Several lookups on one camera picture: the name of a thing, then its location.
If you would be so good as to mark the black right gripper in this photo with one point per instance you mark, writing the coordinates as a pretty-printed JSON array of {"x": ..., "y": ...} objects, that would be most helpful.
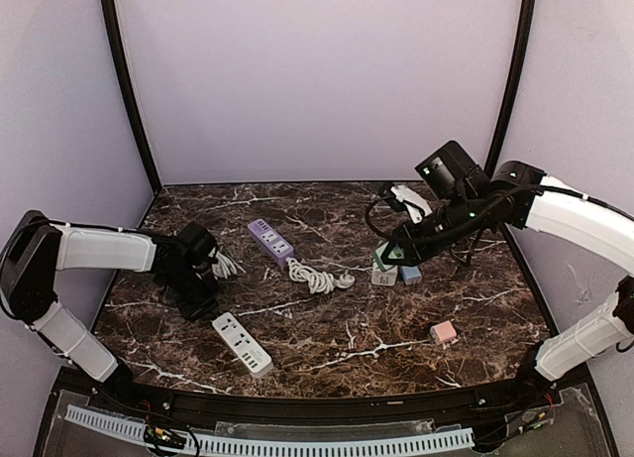
[{"x": 405, "y": 240}]

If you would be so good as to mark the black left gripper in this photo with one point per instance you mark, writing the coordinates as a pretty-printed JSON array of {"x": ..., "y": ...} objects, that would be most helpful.
[{"x": 196, "y": 300}]

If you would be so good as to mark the green plug adapter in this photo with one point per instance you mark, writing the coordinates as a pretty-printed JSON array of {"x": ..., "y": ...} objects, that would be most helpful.
[{"x": 394, "y": 254}]

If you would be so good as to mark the white power strip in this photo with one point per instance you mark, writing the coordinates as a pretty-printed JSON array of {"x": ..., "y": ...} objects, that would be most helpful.
[{"x": 243, "y": 345}]

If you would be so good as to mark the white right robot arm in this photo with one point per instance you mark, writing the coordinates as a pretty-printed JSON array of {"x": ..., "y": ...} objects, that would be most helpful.
[{"x": 522, "y": 197}]

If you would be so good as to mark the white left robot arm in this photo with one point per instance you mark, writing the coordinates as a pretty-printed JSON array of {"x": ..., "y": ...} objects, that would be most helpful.
[{"x": 40, "y": 248}]

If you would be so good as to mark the blue plug adapter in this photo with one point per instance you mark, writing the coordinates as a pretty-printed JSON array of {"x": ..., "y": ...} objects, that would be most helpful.
[{"x": 410, "y": 274}]

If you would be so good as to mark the pink plug adapter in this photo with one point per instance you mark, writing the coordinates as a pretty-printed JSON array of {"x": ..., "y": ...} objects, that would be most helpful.
[{"x": 442, "y": 333}]

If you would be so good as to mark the white cube socket adapter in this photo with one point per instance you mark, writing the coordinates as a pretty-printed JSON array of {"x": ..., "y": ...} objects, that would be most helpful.
[{"x": 379, "y": 277}]

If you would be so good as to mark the purple power strip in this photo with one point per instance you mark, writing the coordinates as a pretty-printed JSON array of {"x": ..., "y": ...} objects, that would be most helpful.
[{"x": 271, "y": 242}]

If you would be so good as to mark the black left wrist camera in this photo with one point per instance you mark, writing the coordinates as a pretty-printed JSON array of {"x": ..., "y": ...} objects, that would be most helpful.
[{"x": 197, "y": 244}]

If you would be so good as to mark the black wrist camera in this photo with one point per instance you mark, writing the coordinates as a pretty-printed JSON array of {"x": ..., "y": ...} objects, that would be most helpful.
[
  {"x": 452, "y": 173},
  {"x": 197, "y": 244}
]

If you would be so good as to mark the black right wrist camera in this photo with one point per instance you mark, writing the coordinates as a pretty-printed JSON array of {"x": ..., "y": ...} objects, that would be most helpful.
[{"x": 452, "y": 173}]

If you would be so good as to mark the black front table rail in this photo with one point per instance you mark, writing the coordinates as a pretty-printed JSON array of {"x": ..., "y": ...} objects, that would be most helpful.
[{"x": 483, "y": 406}]

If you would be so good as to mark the white slotted cable duct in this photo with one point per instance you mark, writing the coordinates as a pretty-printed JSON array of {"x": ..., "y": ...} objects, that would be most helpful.
[{"x": 252, "y": 440}]

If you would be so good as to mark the black frame post left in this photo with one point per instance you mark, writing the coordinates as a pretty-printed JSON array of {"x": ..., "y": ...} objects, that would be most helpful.
[{"x": 118, "y": 55}]

